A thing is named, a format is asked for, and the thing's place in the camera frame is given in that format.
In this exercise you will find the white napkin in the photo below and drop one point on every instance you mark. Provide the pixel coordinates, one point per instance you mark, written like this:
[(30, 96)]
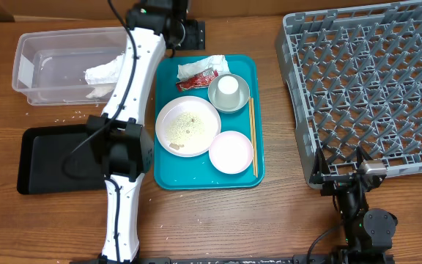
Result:
[(103, 77), (216, 62)]

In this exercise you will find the teal serving tray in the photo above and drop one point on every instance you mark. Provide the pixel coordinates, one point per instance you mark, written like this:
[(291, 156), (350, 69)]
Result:
[(175, 173)]

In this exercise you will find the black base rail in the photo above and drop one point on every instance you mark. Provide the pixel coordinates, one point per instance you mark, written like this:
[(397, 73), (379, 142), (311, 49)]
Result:
[(296, 259)]

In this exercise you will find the white cup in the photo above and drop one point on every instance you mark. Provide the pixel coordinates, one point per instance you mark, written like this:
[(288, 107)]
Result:
[(227, 95)]

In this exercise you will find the grey-green bowl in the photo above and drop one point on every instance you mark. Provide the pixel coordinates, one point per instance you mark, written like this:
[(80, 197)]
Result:
[(243, 89)]

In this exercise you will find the large white plate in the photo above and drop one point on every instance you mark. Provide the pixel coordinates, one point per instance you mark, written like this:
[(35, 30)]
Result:
[(186, 126)]

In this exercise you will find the clear plastic waste bin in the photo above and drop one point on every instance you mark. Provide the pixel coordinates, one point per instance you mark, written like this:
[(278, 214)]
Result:
[(49, 66)]

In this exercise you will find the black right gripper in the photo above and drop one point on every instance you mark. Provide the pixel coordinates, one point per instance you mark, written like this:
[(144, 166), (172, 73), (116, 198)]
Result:
[(335, 182)]

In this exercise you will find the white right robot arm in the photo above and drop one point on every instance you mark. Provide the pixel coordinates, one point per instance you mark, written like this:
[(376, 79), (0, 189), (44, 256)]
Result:
[(368, 232)]

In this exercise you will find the grey dishwasher rack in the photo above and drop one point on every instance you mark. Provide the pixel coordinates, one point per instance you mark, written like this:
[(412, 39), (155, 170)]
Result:
[(355, 78)]

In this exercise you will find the white napkin in bin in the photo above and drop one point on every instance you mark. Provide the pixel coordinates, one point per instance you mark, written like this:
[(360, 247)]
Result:
[(103, 77)]

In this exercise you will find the red sauce packet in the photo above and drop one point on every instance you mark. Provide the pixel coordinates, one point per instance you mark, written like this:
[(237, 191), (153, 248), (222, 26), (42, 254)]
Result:
[(198, 81)]

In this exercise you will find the small pink bowl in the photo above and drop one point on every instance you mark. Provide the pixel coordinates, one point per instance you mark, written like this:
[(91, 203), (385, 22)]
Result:
[(231, 152)]

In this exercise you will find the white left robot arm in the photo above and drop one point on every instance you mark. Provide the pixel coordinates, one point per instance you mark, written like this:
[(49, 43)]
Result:
[(118, 139)]

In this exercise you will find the black food waste tray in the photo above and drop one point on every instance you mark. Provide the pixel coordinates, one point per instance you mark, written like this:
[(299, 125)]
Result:
[(46, 165)]

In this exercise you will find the right wooden chopstick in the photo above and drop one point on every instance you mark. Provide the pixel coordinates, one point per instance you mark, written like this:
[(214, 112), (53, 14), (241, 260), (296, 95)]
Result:
[(254, 135)]

